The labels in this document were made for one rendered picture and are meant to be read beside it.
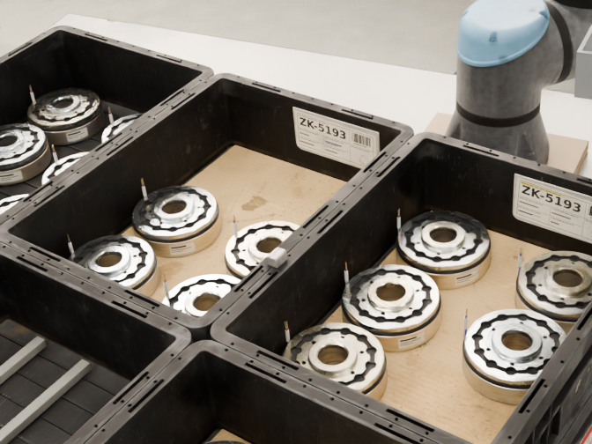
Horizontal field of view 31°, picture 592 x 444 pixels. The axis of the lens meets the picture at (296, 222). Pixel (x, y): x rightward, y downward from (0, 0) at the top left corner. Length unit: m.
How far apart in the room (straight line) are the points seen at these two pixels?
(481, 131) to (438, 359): 0.47
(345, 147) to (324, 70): 0.55
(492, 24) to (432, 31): 2.06
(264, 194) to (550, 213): 0.36
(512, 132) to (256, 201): 0.38
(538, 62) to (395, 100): 0.37
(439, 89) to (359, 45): 1.65
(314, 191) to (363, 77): 0.53
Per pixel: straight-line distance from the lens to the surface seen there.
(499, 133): 1.46
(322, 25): 3.55
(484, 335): 1.06
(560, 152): 1.57
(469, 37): 1.41
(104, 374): 1.12
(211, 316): 1.00
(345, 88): 1.78
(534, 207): 1.19
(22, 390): 1.13
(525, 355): 1.04
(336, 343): 1.05
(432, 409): 1.03
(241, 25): 3.59
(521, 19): 1.41
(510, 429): 0.89
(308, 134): 1.32
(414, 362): 1.08
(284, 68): 1.85
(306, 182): 1.33
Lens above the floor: 1.59
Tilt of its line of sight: 37 degrees down
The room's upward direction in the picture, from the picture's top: 6 degrees counter-clockwise
